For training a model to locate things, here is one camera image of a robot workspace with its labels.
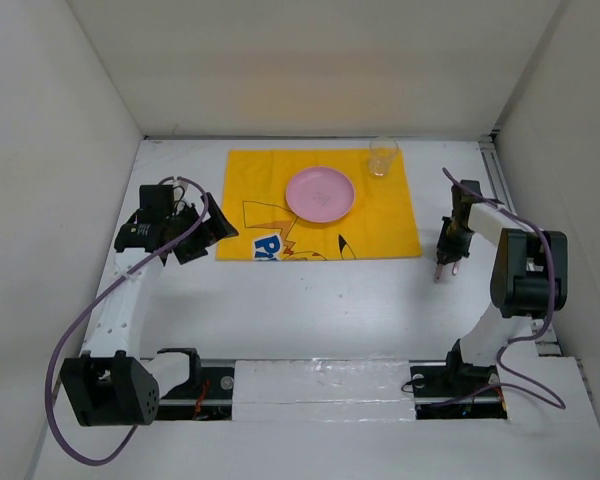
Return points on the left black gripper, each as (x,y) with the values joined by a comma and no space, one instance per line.
(215,228)

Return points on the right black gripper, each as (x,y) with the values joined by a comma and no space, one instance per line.
(454,252)

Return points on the knife with pink handle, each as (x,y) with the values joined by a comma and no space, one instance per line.
(438,272)

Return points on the yellow cartoon print cloth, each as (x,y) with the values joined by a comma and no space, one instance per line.
(381,224)

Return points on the pink round plate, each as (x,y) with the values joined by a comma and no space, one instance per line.
(320,195)

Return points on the clear drinking glass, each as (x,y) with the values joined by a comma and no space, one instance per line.
(383,151)

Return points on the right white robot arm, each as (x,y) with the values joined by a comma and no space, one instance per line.
(472,360)

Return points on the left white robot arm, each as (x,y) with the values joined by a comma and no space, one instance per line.
(109,384)

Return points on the aluminium side rail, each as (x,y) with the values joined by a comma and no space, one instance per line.
(530,273)

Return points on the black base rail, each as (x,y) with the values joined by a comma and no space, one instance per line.
(318,390)

